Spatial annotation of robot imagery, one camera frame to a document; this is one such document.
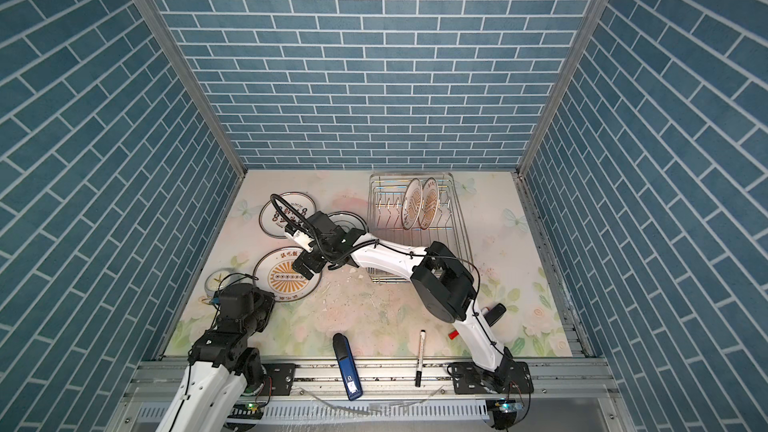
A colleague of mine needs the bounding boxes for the aluminium corner post left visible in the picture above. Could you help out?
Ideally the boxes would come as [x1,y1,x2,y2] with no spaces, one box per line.
[132,0,247,179]

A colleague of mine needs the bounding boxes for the blue stapler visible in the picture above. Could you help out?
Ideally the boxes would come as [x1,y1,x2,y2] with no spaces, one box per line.
[332,333,363,401]

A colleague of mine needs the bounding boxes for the black white marker pen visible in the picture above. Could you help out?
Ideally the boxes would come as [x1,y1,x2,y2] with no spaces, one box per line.
[414,329,426,388]

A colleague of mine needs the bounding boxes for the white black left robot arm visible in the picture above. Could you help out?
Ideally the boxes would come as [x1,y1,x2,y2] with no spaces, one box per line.
[158,282,275,431]

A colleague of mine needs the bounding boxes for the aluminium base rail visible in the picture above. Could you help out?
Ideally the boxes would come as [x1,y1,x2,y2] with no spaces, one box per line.
[128,355,619,427]

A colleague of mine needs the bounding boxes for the aluminium corner post right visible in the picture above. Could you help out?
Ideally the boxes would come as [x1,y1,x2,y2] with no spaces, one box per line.
[517,0,609,177]

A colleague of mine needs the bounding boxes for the white plate red chinese characters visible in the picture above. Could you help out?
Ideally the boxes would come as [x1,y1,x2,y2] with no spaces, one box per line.
[258,190,318,239]

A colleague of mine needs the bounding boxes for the white plate orange sunburst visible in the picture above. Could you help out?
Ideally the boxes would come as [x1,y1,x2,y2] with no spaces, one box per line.
[252,246,321,302]

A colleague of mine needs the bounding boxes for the steel wire dish rack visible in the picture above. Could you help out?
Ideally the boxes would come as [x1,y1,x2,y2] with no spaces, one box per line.
[366,170,473,261]

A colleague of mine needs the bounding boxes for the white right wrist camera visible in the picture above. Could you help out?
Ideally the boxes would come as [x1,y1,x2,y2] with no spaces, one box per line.
[284,223,314,252]

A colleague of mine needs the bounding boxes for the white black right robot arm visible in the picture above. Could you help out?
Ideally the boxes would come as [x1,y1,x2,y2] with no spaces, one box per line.
[284,212,533,395]

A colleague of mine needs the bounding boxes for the aluminium corner post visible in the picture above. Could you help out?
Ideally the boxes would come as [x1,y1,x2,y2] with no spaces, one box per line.
[517,0,609,177]
[132,0,247,179]

